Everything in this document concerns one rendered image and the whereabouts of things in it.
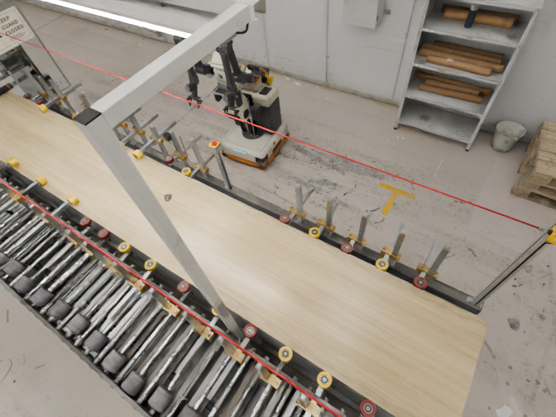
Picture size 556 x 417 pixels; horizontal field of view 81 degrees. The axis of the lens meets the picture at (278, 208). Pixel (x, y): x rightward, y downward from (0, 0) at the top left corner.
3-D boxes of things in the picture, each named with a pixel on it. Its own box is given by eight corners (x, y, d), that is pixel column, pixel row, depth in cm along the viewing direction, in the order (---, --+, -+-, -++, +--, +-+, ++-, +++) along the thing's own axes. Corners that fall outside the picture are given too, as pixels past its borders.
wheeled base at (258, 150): (248, 124, 443) (245, 108, 423) (290, 136, 421) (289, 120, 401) (221, 157, 410) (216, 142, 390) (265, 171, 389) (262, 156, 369)
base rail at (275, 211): (46, 102, 414) (41, 95, 406) (479, 305, 220) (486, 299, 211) (41, 106, 410) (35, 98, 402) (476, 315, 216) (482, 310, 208)
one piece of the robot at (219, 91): (223, 96, 342) (218, 77, 324) (246, 101, 333) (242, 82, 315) (214, 104, 334) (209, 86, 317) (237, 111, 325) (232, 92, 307)
